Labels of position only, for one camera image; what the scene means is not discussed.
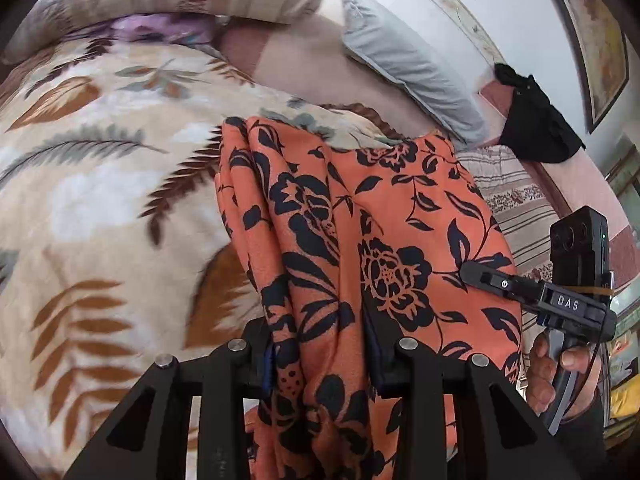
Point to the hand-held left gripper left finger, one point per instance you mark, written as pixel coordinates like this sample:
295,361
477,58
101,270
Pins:
222,375

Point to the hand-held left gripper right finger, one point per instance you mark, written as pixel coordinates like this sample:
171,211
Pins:
400,370

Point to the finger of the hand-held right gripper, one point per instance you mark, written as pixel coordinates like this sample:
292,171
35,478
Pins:
500,282

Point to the orange black floral garment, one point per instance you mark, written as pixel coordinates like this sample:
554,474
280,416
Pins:
370,260

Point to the person's right forearm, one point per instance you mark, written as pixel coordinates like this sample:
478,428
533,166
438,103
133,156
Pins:
582,440

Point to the person's right hand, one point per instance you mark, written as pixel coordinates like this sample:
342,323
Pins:
542,380

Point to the striped floral pillow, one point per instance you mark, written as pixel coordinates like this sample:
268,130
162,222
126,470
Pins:
520,205

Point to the black cloth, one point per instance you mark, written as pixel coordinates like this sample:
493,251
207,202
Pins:
537,120

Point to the beige leaf print blanket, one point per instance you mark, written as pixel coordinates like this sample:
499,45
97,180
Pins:
115,200

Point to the grey pillow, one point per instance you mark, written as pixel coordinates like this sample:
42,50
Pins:
410,65

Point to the white bed headboard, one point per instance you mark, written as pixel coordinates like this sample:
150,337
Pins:
450,5

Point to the pink bed sheet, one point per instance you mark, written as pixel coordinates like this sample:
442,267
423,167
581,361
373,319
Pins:
310,65

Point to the purple floral cloth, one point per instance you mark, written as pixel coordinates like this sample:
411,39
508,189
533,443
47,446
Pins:
155,27

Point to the framed wall picture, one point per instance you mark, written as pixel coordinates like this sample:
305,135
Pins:
597,45

